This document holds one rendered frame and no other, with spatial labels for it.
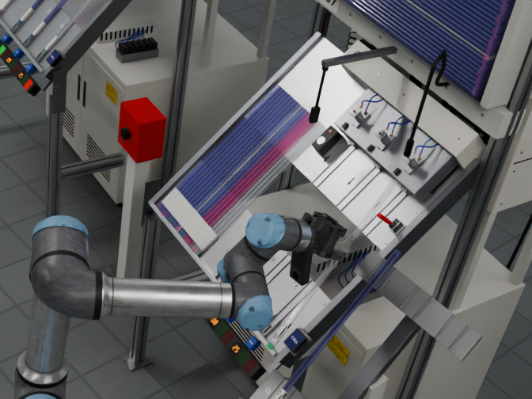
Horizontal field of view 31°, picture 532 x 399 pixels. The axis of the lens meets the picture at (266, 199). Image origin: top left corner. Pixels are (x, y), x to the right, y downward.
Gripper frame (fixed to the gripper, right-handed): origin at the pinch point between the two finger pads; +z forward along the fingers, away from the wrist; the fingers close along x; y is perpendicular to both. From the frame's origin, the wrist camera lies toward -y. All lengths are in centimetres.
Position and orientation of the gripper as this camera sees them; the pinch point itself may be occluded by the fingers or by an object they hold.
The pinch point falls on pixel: (342, 250)
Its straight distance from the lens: 229.5
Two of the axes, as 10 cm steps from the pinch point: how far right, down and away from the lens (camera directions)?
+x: -6.6, -5.0, 5.7
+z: 5.9, 1.2, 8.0
